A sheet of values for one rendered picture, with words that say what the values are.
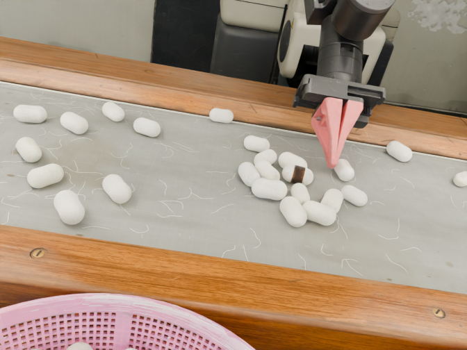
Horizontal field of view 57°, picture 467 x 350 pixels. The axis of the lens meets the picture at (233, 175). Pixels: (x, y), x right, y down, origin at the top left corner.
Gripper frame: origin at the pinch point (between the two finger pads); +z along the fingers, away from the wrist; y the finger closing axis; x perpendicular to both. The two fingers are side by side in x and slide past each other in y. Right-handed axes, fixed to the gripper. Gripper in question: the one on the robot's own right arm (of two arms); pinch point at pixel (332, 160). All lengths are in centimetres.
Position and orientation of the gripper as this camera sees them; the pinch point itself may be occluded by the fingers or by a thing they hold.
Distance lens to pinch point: 53.1
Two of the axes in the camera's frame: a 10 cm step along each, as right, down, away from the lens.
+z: -1.4, 9.4, -3.2
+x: -1.0, 3.1, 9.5
